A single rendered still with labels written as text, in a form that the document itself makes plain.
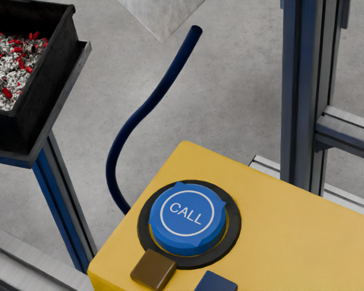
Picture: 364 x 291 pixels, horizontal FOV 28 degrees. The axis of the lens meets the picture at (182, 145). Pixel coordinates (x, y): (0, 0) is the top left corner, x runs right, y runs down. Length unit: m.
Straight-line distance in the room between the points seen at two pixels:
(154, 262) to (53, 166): 0.55
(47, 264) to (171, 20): 0.25
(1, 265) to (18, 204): 1.12
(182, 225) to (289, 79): 0.63
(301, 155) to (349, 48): 0.94
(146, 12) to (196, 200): 0.33
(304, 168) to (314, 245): 0.74
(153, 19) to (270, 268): 0.37
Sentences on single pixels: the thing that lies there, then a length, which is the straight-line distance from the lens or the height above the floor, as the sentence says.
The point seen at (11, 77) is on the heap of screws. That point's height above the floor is 0.84.
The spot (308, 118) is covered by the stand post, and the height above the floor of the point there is 0.62.
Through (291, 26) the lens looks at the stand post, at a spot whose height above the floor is 0.78.
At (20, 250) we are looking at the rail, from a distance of 0.66.
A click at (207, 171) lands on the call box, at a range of 0.41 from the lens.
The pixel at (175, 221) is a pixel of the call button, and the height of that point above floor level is 1.08.
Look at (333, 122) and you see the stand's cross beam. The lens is 1.07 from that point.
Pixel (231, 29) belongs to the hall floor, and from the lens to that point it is 2.06.
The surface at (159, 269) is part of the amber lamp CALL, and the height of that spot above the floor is 1.08.
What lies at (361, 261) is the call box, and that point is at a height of 1.07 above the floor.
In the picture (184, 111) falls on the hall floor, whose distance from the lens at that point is 1.86.
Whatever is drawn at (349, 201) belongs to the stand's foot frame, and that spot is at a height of 0.07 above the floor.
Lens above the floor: 1.40
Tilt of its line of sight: 51 degrees down
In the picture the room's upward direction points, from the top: 9 degrees counter-clockwise
